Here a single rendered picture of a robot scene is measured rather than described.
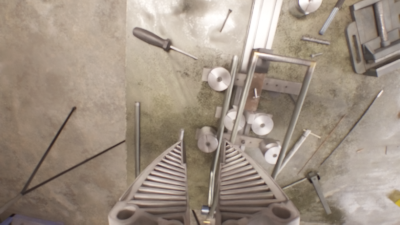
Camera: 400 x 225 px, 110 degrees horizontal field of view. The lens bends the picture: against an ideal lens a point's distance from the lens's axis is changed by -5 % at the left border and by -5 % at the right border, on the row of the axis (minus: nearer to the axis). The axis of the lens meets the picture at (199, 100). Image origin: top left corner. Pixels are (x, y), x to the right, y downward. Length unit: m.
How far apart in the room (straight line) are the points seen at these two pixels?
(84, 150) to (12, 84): 0.93
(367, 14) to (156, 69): 0.55
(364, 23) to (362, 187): 0.56
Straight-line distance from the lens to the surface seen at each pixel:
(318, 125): 0.58
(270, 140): 0.46
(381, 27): 0.59
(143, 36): 0.42
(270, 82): 0.41
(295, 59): 0.28
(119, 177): 2.06
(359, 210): 0.92
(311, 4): 0.45
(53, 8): 1.84
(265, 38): 0.43
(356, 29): 0.56
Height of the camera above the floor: 1.30
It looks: 73 degrees down
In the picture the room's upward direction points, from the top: 173 degrees counter-clockwise
